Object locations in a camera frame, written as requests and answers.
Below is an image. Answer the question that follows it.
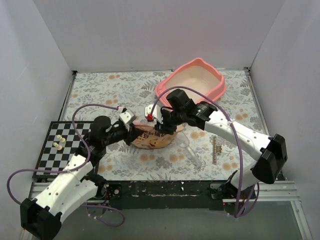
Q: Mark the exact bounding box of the clear plastic litter scoop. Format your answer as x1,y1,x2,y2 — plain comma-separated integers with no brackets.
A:
176,131,202,169

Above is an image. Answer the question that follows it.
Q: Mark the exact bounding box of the peach cat litter bag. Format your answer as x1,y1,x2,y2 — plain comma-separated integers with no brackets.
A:
131,122,184,150

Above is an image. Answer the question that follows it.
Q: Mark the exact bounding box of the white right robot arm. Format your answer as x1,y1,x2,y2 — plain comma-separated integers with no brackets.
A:
145,87,288,199

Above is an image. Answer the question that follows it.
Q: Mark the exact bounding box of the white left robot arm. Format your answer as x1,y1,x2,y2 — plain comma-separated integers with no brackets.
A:
20,111,140,240

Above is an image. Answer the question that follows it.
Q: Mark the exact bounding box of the pink cat litter box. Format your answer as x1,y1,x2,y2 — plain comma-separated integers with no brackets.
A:
155,58,227,101

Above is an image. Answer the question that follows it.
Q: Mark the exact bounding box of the floral patterned table mat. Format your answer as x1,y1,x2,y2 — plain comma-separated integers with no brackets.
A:
59,69,269,181

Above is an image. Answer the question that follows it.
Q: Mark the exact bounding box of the black white chessboard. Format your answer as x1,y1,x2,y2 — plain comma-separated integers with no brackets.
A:
33,121,93,179

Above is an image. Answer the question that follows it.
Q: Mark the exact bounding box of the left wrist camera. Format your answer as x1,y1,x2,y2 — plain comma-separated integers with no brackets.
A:
117,106,137,125

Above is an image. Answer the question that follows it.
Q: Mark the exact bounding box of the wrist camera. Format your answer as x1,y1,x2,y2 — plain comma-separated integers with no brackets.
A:
144,104,163,124
117,106,137,125

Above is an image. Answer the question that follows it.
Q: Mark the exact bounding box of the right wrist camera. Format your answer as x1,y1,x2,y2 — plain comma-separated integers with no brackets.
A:
144,104,163,124

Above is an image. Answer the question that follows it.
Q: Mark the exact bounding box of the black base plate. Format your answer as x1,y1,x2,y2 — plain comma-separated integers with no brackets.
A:
93,180,238,211

